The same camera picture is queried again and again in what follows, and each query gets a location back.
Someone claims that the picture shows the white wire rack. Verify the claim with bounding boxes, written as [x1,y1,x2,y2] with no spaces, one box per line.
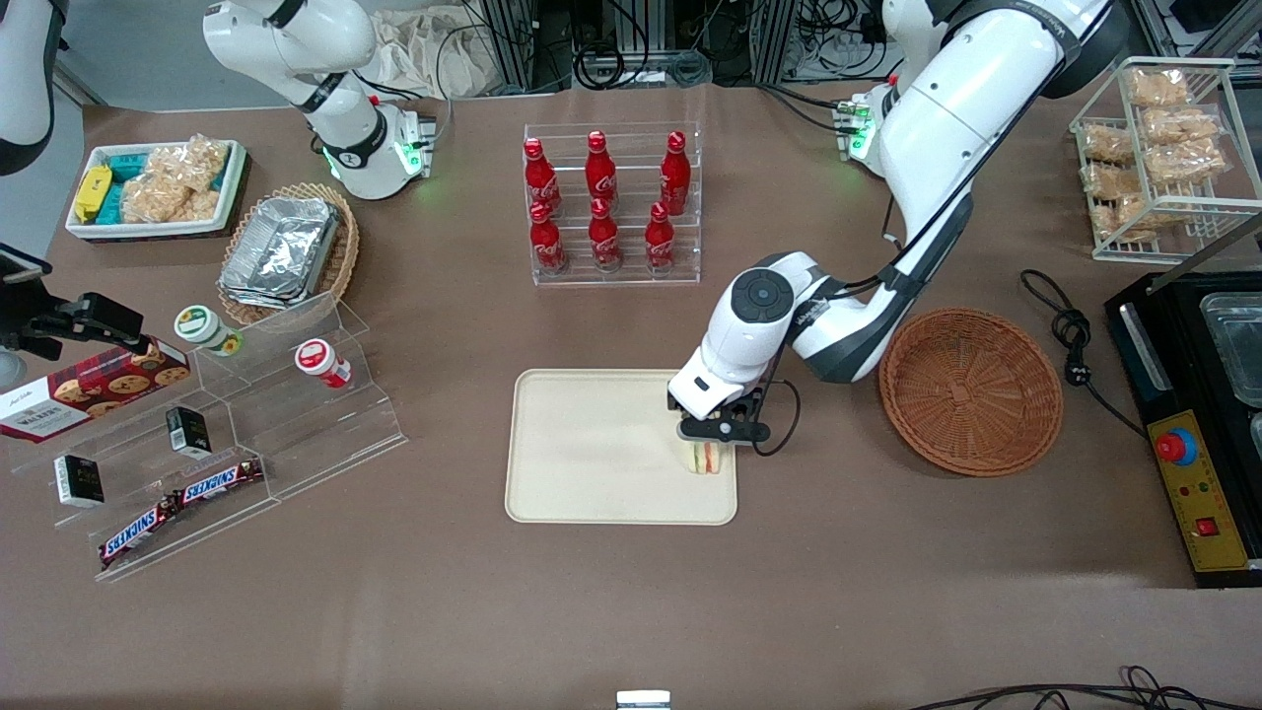
[1070,56,1262,265]

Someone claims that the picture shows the green lid yogurt cup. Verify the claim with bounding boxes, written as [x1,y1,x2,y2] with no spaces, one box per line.
[175,305,244,357]

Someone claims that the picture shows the red lid yogurt cup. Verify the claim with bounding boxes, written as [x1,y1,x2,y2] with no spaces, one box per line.
[296,338,352,390]

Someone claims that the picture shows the silver metal bar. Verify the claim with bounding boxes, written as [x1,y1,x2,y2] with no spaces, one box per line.
[1119,301,1176,381]

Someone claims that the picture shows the black power cable with plug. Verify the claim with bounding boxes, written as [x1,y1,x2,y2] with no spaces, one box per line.
[1019,269,1151,437]

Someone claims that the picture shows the stacked aluminium foil containers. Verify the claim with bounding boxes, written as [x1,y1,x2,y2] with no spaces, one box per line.
[218,196,342,310]

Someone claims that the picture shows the yellow snack packet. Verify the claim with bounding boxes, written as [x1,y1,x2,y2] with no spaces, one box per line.
[74,166,112,224]

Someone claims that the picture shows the black countertop appliance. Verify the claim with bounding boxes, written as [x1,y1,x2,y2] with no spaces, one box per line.
[1104,266,1262,590]

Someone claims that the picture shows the aluminium frame post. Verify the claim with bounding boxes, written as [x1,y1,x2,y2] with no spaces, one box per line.
[473,0,555,96]
[749,0,802,86]

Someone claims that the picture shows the cream plastic tray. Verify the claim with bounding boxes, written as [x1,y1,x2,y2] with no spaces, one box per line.
[505,369,738,526]

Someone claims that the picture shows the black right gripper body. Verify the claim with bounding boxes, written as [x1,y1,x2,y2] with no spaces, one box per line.
[0,294,62,362]

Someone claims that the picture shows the steel pan in appliance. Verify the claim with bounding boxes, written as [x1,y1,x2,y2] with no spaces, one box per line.
[1200,293,1262,407]

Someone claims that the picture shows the black cable bundle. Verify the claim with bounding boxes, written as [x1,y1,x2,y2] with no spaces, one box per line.
[570,0,715,92]

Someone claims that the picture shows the Snickers chocolate bar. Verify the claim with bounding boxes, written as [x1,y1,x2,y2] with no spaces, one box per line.
[177,458,266,507]
[99,497,184,569]

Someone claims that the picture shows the red tartan cookie box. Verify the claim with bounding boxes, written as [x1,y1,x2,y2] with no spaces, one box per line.
[0,339,191,444]

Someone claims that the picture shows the red cola bottle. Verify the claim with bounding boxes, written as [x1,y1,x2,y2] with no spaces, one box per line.
[661,131,691,215]
[645,202,677,273]
[586,131,618,204]
[529,202,568,275]
[523,138,561,214]
[589,197,622,271]

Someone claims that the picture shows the round brown wicker basket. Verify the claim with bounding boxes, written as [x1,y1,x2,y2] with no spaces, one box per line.
[879,309,1064,478]

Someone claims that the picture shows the small black chocolate box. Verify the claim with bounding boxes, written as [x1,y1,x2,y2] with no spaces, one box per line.
[54,455,105,508]
[166,405,212,461]

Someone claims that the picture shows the yellow control panel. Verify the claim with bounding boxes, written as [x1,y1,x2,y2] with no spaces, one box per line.
[1148,409,1251,573]

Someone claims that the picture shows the teal snack packet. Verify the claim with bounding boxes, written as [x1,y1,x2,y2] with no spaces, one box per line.
[106,151,154,224]

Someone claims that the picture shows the white rectangular plastic bin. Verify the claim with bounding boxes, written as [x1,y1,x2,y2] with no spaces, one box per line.
[64,138,248,243]

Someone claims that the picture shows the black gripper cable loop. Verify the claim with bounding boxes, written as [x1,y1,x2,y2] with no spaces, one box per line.
[753,379,803,458]

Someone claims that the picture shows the thin black loose cables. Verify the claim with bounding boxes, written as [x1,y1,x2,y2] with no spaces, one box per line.
[905,665,1262,710]

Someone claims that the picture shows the clear acrylic stepped stand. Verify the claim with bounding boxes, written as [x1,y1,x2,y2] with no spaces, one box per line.
[10,290,410,585]

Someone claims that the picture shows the oval wicker basket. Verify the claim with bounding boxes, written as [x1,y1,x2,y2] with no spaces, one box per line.
[216,181,362,327]

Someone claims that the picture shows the bagged rice cracker snack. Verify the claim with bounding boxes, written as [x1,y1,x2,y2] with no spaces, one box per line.
[121,136,230,225]

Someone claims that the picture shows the beige cloth bag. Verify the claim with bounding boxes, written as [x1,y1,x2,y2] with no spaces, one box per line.
[369,4,496,101]

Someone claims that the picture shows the bagged fried snack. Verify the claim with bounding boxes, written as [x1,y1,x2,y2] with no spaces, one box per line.
[1083,123,1136,165]
[1149,143,1229,184]
[1127,68,1190,108]
[1144,106,1225,149]
[1085,163,1145,199]
[1089,197,1174,244]

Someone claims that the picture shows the clear acrylic bottle rack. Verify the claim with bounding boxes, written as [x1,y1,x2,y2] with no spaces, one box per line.
[523,122,703,288]

